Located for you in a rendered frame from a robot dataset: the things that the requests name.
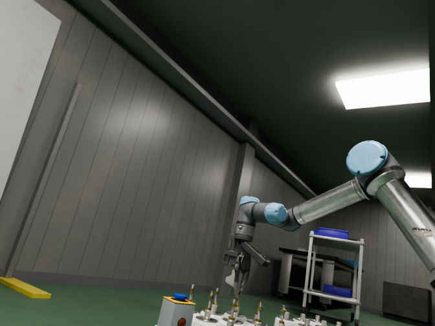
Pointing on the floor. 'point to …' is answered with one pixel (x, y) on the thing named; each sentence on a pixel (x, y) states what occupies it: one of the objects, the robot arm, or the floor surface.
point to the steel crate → (407, 304)
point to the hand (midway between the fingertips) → (239, 293)
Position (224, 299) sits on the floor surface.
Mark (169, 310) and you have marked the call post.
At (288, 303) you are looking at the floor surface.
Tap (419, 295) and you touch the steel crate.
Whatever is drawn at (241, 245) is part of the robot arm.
